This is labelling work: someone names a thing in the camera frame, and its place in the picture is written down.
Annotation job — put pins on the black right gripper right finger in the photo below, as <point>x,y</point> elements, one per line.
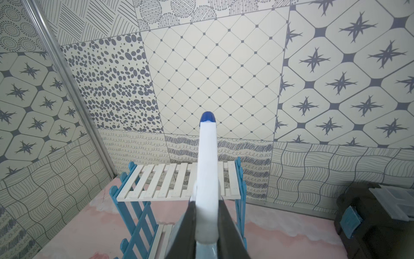
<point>230,244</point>

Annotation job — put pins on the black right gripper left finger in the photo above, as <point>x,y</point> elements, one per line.
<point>184,244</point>

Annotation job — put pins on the clear blue-capped spray bottle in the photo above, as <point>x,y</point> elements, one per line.
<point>207,189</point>

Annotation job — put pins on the blue white slatted shelf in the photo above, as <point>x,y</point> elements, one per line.
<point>168,184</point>

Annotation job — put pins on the black yellow toolbox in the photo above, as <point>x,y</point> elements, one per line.
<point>376,221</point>

